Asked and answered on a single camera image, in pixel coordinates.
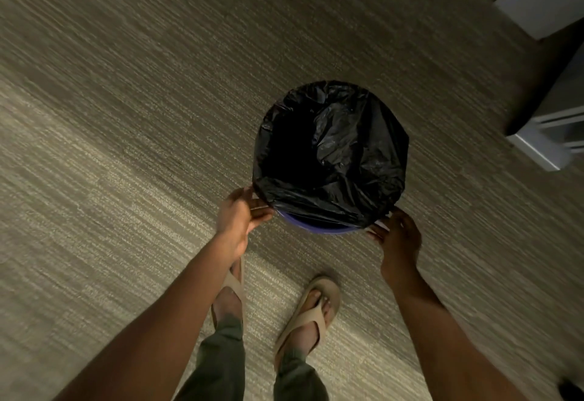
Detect person's right hand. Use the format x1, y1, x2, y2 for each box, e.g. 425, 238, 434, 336
367, 207, 423, 279

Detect person's left hand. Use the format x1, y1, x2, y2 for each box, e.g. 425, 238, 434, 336
215, 186, 275, 261

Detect black plastic trash bag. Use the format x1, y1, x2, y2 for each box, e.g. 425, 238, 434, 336
252, 79, 410, 229

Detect person's left forearm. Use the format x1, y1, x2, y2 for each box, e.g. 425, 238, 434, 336
54, 232, 247, 401

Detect person's right forearm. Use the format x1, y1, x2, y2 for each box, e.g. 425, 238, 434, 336
381, 269, 530, 401

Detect blue round trash bin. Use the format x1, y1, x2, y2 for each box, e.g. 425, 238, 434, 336
276, 210, 366, 235

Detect beige flip-flop sandal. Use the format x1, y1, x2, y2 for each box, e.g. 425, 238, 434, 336
274, 276, 341, 371
211, 256, 247, 329

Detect person's left foot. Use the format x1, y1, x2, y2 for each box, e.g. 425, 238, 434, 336
212, 259, 244, 327

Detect person's foot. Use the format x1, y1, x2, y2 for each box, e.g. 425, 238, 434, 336
212, 259, 244, 327
276, 290, 333, 365

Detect person's right foot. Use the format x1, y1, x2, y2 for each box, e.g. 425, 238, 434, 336
276, 290, 333, 365

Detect dark green trousers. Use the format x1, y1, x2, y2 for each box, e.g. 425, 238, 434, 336
174, 316, 330, 401

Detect small black object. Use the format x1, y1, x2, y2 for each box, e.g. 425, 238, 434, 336
558, 380, 584, 401

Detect white furniture frame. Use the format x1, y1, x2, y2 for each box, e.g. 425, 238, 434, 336
506, 44, 584, 172

